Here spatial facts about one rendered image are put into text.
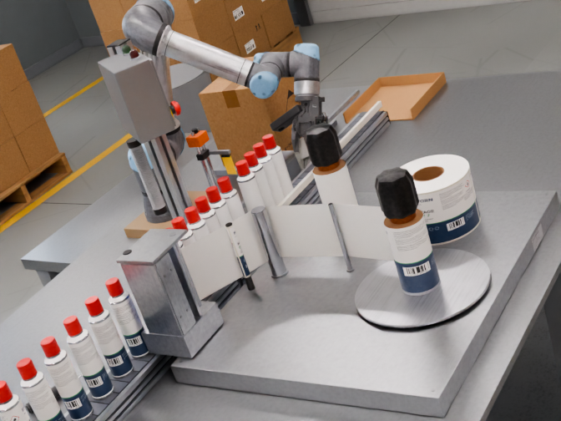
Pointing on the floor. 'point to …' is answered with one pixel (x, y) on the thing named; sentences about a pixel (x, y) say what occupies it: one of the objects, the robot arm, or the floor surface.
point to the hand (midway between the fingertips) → (300, 164)
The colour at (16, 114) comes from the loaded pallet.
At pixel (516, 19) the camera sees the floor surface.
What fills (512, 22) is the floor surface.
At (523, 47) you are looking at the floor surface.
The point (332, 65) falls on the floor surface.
